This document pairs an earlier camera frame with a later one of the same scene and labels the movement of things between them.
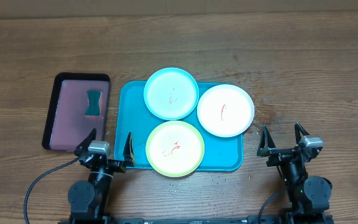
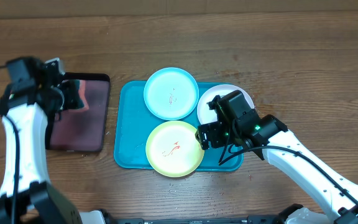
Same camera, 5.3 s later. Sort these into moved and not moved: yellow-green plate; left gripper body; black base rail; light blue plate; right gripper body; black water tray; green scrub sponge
Moved: green scrub sponge; left gripper body; right gripper body
Not moved: light blue plate; black base rail; black water tray; yellow-green plate
